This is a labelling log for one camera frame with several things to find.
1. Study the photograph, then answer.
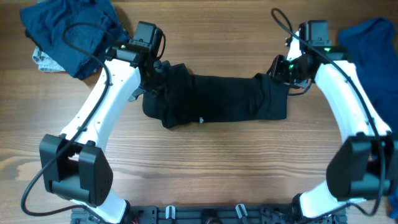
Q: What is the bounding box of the left black cable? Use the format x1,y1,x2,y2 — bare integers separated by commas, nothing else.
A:
20,22,167,218

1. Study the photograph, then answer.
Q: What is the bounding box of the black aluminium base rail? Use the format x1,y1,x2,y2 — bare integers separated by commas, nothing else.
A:
70,202,348,224

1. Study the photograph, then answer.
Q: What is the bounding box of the bright blue shirt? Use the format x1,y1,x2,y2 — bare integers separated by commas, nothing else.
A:
338,17,398,220

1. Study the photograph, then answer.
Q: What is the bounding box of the black polo shirt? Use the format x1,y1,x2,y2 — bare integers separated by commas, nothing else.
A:
142,62,289,129

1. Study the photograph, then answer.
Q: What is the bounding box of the white patterned folded cloth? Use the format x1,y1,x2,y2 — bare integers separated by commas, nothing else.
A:
32,46,66,73

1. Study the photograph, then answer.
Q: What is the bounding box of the folded dark blue garment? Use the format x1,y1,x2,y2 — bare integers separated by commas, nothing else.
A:
20,0,130,80

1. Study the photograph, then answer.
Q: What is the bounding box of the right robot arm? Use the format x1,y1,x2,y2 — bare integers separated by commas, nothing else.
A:
268,20,397,221

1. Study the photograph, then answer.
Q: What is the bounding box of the black cable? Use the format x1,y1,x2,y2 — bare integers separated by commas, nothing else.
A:
20,22,167,218
270,7,387,217

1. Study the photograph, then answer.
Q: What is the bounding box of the right black cable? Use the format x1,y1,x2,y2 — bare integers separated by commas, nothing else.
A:
270,7,387,217

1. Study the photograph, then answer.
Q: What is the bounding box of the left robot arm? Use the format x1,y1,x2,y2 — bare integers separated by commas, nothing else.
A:
39,21,165,223

